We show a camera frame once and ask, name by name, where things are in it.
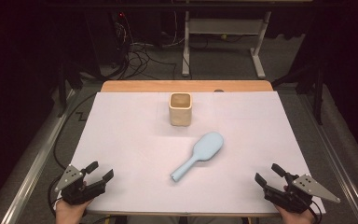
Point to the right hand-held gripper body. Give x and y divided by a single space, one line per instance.
295 196

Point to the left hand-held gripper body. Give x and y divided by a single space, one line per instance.
74 193

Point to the light blue hairbrush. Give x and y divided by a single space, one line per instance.
205 147

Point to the beige square cup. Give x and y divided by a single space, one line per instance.
180 115

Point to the person's right hand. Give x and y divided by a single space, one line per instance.
298 218

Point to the person's left hand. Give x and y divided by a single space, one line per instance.
68 214

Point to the black metal stand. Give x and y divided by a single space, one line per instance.
71 77
310 84

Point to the wooden table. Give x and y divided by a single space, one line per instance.
155 86

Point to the dark equipment rack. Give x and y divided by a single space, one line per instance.
119 37

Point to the metal floor rail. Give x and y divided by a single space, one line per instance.
341 155
34 168

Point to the white metal desk frame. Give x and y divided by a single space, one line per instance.
223 26

